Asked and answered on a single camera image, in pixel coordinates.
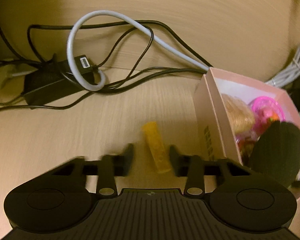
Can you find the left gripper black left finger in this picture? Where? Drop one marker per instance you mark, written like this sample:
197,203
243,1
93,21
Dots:
111,166

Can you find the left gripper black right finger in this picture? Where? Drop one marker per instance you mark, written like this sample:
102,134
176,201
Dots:
191,167

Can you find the packaged bread roll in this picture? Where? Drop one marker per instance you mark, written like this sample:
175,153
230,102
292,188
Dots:
240,116

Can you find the black plush toy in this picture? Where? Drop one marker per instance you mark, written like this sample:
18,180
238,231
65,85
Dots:
277,153

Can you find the pink plastic toy basket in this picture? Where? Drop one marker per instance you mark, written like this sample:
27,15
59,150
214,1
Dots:
263,101

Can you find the pink cardboard box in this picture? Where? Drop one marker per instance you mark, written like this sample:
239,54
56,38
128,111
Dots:
217,139

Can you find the black power adapter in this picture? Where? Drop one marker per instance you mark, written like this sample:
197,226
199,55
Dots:
50,83

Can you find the white power strip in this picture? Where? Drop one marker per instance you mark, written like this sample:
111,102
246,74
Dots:
14,70

